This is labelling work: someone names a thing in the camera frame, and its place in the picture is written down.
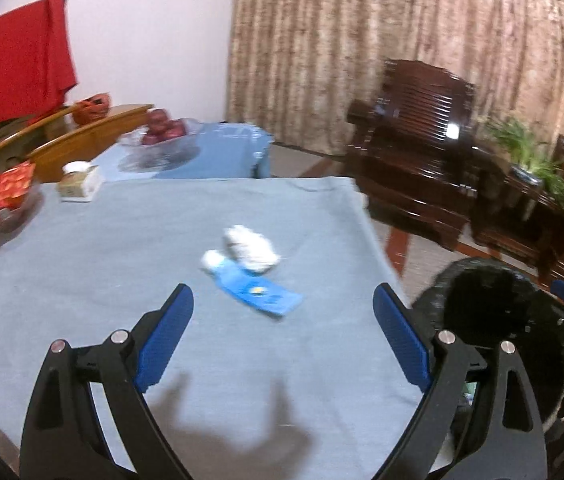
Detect green potted plant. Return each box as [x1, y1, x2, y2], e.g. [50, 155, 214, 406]
[486, 117, 564, 207]

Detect red cloth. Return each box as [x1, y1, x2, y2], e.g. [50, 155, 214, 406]
[0, 0, 79, 133]

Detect beige tissue box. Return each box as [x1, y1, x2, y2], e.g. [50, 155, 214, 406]
[57, 160, 104, 203]

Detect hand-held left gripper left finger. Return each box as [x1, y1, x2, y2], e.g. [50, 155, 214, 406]
[19, 283, 195, 480]

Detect orange basket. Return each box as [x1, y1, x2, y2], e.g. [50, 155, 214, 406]
[72, 92, 113, 126]

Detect clear glass dish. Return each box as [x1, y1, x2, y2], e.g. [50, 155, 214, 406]
[0, 185, 45, 252]

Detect trash bin with black bag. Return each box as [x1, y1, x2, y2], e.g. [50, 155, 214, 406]
[411, 256, 564, 461]

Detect large light blue tablecloth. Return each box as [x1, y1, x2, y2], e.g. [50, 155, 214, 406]
[0, 175, 423, 480]

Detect clear glass fruit bowl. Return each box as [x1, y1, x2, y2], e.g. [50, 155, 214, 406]
[118, 117, 203, 172]

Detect heap of red apples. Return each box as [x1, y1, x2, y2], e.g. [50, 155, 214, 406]
[141, 108, 187, 146]

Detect beige patterned curtain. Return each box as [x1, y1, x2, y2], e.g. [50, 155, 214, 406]
[224, 0, 564, 161]

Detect red patterned packet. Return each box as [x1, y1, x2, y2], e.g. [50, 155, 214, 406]
[0, 160, 37, 231]

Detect small light blue tablecloth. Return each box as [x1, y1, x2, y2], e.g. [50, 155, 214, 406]
[89, 122, 273, 181]

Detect white tissue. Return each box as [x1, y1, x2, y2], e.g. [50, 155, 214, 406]
[222, 225, 281, 275]

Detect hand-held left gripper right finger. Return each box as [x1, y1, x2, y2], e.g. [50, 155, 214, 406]
[373, 282, 548, 480]

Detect dark wooden side table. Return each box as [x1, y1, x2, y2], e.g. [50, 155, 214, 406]
[472, 155, 564, 281]

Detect wooden cabinet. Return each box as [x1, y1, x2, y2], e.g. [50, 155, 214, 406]
[0, 104, 155, 236]

